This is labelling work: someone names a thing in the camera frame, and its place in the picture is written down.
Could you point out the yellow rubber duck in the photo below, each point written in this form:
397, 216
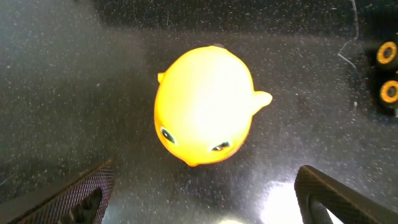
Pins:
202, 105

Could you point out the grey and yellow toy truck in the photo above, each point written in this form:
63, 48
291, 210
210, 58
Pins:
387, 93

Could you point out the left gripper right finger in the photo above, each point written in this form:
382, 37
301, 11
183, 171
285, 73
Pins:
342, 193

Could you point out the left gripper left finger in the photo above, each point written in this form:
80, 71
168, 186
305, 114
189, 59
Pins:
46, 205

